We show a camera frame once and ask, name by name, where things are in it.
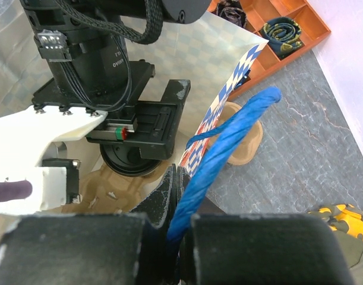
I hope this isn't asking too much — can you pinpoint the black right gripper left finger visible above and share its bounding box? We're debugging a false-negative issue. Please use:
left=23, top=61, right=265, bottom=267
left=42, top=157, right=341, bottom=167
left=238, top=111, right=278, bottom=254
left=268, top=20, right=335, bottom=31
left=0, top=166, right=176, bottom=284

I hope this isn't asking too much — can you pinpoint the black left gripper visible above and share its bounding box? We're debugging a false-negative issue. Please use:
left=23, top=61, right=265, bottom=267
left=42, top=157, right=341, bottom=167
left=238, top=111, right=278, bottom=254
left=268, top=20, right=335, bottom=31
left=31, top=61, right=191, bottom=161

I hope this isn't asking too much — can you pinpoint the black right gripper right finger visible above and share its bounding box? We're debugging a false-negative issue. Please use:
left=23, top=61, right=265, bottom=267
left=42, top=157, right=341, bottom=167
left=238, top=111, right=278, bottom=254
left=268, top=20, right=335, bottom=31
left=176, top=166, right=356, bottom=285

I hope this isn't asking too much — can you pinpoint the checkered paper takeout bag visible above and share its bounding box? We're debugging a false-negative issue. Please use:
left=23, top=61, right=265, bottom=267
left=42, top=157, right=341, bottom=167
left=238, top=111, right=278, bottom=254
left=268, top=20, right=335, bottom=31
left=0, top=0, right=282, bottom=285

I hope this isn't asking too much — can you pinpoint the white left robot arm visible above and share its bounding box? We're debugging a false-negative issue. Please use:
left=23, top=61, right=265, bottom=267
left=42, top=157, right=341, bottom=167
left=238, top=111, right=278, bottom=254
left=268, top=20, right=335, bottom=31
left=21, top=1, right=209, bottom=160

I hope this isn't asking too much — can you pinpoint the camouflage cloth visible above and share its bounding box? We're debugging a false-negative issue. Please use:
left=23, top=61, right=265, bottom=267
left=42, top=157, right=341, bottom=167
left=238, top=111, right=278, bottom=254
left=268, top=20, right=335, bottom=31
left=309, top=204, right=363, bottom=268

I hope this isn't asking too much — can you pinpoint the dark rolled sock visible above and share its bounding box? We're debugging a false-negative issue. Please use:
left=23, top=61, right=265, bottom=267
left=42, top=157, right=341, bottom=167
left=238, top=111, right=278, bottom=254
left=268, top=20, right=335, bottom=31
left=212, top=0, right=247, bottom=29

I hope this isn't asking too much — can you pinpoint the green blue rolled sock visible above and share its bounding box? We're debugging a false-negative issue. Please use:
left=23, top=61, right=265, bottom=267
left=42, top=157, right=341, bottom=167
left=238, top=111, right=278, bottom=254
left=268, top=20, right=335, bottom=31
left=259, top=17, right=304, bottom=59

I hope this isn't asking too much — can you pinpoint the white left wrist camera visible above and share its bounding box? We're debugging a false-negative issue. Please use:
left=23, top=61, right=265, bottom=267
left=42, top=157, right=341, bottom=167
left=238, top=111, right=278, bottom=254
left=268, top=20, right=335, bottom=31
left=0, top=106, right=107, bottom=216

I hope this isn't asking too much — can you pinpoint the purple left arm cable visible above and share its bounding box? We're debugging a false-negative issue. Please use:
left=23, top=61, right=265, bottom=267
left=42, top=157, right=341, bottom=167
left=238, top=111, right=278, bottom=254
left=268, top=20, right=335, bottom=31
left=0, top=180, right=33, bottom=204

